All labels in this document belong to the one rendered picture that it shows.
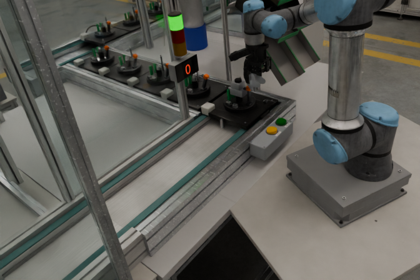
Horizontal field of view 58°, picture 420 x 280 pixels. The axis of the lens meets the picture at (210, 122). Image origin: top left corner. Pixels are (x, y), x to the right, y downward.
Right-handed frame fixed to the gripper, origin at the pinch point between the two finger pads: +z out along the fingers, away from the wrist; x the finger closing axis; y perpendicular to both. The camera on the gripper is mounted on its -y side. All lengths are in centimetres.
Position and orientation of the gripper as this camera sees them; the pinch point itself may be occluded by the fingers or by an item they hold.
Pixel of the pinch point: (252, 87)
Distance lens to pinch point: 155.0
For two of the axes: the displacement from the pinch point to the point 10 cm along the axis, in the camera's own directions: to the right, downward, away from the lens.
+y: 7.6, 2.9, -5.8
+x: 6.4, -4.8, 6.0
